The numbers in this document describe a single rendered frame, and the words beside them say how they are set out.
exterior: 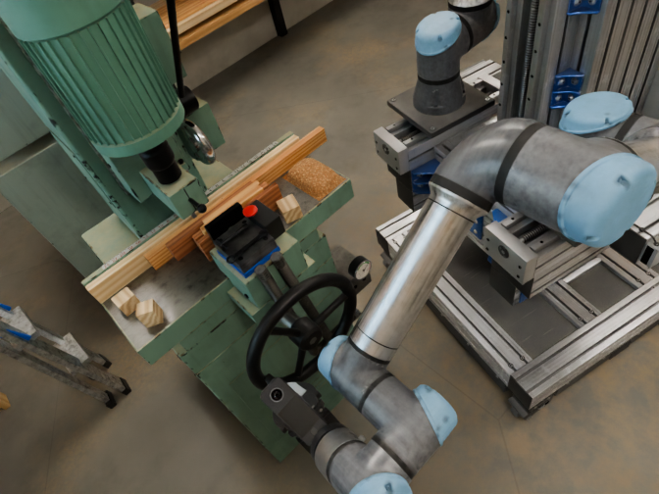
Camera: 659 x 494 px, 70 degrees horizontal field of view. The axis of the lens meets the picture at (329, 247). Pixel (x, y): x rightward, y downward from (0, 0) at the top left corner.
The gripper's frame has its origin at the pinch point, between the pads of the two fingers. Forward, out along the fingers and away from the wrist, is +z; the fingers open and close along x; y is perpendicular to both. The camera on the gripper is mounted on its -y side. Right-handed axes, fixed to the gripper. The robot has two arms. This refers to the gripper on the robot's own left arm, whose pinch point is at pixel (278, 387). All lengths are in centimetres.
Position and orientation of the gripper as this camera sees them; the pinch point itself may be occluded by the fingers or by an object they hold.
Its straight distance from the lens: 94.3
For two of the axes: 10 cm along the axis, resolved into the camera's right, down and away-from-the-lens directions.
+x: 7.1, -6.5, 2.6
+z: -4.6, -1.5, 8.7
